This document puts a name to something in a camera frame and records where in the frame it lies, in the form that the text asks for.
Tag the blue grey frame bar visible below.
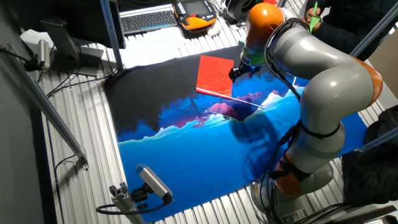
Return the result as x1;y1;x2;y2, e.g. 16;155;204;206
349;2;398;58
354;126;398;153

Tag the green gripper mount adapter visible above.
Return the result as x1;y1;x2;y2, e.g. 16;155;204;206
241;43;267;68

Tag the orange grey teach pendant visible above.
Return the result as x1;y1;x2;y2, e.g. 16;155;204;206
173;0;218;32

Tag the black camera cable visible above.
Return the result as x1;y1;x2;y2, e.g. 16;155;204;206
95;198;170;216
0;47;42;72

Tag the black silver keyboard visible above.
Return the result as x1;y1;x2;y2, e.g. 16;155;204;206
119;3;178;35

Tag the short aluminium profile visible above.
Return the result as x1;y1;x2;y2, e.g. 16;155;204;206
108;182;146;224

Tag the silver camera with blue cap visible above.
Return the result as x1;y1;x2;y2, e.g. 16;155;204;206
135;164;175;203

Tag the aluminium frame post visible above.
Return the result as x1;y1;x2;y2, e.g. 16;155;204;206
99;0;124;71

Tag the person's bare hand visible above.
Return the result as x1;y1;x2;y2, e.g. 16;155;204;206
304;6;323;32

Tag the white paper sheet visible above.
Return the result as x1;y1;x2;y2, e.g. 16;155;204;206
119;30;212;68

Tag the plain silver camera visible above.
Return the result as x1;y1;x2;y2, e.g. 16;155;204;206
37;39;51;71

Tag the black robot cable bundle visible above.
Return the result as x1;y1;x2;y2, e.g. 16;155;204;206
257;17;312;224

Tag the black jacket bundle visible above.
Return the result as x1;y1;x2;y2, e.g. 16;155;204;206
341;105;398;208

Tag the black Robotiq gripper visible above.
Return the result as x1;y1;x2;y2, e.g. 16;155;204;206
228;60;262;83

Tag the black round fan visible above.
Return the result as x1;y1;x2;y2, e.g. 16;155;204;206
225;0;266;24

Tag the red flag with white stick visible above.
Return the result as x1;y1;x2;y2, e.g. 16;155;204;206
195;55;266;109

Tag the dark monitor with stand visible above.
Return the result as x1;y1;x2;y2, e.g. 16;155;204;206
12;0;127;77

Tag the blue landscape printed cloth mat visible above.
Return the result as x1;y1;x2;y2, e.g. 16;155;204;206
103;43;369;222

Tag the black camera ball mount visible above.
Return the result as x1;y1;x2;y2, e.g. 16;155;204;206
130;183;150;210

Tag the long grey aluminium bar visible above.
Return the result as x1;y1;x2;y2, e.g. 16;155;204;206
0;46;90;170

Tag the person in dark jacket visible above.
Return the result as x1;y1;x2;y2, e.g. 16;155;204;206
303;0;398;62

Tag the small white cloth lump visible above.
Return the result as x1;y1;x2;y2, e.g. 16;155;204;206
207;23;222;38

